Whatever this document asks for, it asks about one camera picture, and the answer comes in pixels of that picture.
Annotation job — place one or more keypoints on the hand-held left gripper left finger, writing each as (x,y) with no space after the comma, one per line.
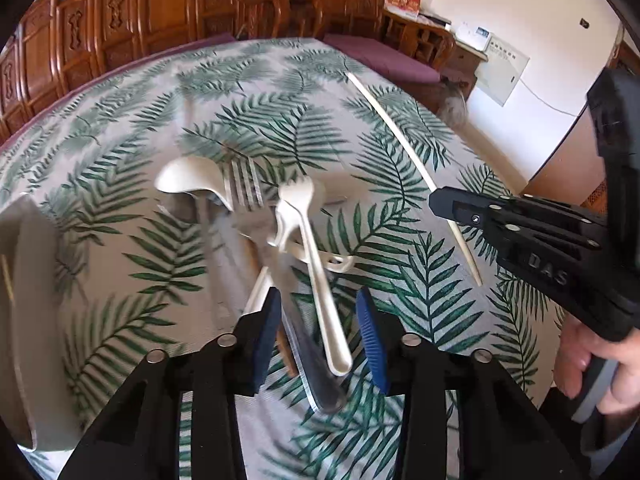
(267,332)

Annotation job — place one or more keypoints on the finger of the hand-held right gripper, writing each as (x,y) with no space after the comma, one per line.
(480,215)

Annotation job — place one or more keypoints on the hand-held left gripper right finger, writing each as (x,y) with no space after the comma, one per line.
(372,342)

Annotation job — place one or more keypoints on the wooden chopstick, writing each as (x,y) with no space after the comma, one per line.
(286,355)

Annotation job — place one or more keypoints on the white chopstick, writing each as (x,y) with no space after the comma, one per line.
(257,292)
(400,130)

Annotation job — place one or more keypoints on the metal fork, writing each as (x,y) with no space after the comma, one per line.
(320,380)

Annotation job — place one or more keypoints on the metal spoon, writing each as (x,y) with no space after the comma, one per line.
(190,175)
(215,260)

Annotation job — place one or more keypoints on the small white plastic spoon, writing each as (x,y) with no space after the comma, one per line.
(280,230)

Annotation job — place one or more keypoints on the grey utensil container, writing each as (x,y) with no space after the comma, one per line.
(35,335)

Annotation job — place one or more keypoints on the person's right hand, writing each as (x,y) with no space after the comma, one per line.
(570,365)

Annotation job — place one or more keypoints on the electric fan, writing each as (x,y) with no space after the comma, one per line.
(454,105)

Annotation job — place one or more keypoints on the white electrical panel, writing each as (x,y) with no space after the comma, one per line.
(502,67)

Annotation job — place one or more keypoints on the wooden side table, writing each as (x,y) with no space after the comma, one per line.
(425,40)

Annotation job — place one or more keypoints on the purple seat cushion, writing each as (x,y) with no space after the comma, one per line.
(385,57)

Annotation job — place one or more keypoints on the red box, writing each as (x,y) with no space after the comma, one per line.
(401,2)

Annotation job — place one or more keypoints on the leaf print tablecloth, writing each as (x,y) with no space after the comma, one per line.
(150,110)

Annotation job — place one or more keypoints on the wooden armchair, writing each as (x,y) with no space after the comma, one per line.
(270,15)

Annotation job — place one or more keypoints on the carved wooden sofa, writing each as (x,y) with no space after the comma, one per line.
(165,5)

